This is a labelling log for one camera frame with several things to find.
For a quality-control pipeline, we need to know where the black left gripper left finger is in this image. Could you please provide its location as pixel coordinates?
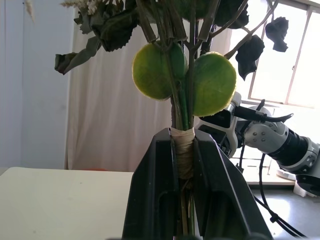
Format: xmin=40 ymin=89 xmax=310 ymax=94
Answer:
xmin=121 ymin=127 xmax=181 ymax=240

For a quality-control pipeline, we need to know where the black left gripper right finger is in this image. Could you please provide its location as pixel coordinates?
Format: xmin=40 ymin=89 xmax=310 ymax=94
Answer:
xmin=191 ymin=129 xmax=274 ymax=240

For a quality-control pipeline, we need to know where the green leafy flower bouquet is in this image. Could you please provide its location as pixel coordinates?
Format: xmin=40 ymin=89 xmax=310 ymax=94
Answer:
xmin=24 ymin=0 xmax=290 ymax=238

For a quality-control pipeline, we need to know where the white round base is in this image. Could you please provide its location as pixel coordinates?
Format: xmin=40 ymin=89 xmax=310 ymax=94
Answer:
xmin=275 ymin=168 xmax=297 ymax=180

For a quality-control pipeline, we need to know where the white curtain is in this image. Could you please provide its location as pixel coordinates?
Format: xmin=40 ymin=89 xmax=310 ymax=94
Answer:
xmin=64 ymin=0 xmax=236 ymax=173

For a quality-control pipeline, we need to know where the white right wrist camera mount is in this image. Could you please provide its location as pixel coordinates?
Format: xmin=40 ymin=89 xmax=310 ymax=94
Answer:
xmin=200 ymin=91 xmax=248 ymax=159

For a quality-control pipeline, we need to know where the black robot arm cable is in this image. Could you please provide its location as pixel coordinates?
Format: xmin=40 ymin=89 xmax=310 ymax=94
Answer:
xmin=234 ymin=99 xmax=309 ymax=238

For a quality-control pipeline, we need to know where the white window frame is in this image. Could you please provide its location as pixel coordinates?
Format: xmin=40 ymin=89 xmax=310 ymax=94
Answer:
xmin=246 ymin=0 xmax=320 ymax=110

